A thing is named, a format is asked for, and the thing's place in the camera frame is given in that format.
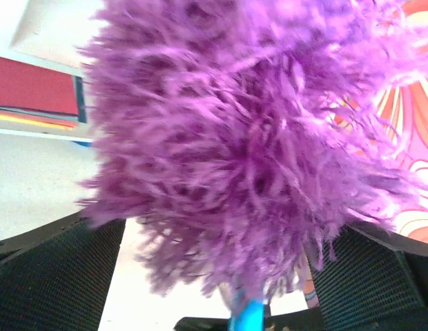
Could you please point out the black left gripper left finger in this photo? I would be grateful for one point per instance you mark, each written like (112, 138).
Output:
(57, 276)

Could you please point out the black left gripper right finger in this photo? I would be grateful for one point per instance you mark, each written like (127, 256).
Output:
(371, 279)

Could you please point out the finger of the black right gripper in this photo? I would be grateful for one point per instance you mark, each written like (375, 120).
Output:
(309, 319)

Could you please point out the purple fluffy duster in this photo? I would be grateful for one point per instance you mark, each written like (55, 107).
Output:
(244, 134)

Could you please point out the white wooden bookshelf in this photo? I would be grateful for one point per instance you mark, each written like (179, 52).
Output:
(46, 35)

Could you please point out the blue item under shelf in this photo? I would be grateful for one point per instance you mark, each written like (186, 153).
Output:
(83, 143)

